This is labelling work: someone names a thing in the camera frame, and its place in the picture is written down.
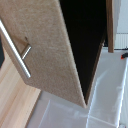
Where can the brown wooden dresser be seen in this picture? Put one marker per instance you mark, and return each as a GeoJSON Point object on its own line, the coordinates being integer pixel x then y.
{"type": "Point", "coordinates": [110, 26]}

